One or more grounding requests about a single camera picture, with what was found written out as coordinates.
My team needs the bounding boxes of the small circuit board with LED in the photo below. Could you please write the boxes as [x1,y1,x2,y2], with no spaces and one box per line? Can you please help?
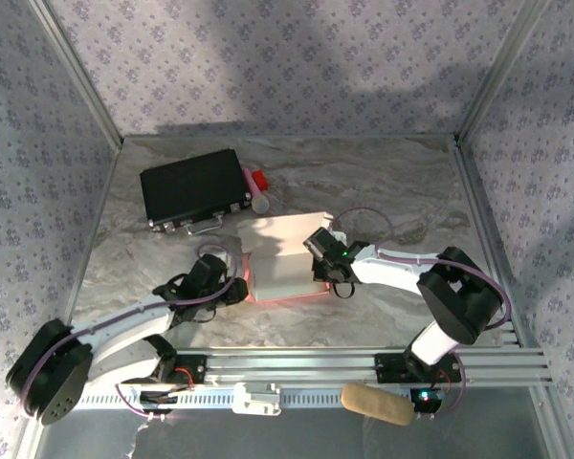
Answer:
[408,387,445,415]

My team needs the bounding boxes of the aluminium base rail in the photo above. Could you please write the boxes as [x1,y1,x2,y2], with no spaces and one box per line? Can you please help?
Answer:
[32,347,555,389]

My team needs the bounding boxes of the black briefcase with metal handle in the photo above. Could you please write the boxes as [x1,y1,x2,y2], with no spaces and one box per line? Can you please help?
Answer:
[139,148,254,236]

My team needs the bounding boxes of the aluminium corner post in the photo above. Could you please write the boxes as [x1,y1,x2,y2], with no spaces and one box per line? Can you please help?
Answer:
[28,0,124,144]
[456,0,551,144]

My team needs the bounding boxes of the white plastic clip bracket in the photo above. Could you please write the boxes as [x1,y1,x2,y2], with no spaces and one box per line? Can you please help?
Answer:
[232,381,283,416]

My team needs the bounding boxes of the aluminium rear floor rail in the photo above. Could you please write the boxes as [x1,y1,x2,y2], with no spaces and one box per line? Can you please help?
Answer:
[121,133,460,142]

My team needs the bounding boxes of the pink toy microphone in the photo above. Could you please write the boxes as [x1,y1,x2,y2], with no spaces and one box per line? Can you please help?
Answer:
[241,166,272,215]

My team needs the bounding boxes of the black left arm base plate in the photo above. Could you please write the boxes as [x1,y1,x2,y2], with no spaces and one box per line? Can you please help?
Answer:
[152,352,208,386]

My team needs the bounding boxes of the pink and white paper box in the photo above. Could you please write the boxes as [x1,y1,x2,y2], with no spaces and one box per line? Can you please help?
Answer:
[236,211,334,305]

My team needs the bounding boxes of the aluminium side floor rail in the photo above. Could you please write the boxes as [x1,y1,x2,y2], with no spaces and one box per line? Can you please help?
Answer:
[45,138,125,353]
[452,136,570,459]

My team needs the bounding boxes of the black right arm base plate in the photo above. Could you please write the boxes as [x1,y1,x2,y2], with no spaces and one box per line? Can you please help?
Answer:
[373,352,463,386]

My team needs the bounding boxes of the tan foam roll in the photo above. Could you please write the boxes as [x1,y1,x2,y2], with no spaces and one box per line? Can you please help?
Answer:
[340,382,417,426]

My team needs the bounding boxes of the white slotted cable duct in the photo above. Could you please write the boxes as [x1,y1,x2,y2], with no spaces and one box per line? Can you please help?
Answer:
[78,384,415,412]

